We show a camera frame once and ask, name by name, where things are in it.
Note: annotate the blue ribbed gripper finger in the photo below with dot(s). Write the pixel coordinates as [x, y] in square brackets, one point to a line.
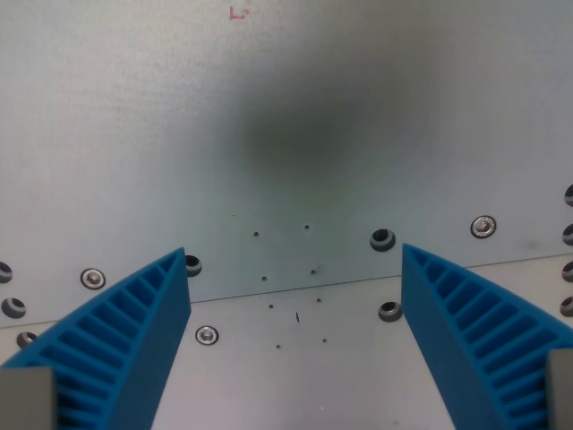
[147, 322]
[452, 322]

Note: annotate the silver hex socket screw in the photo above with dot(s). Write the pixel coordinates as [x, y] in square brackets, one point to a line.
[483, 226]
[207, 335]
[93, 278]

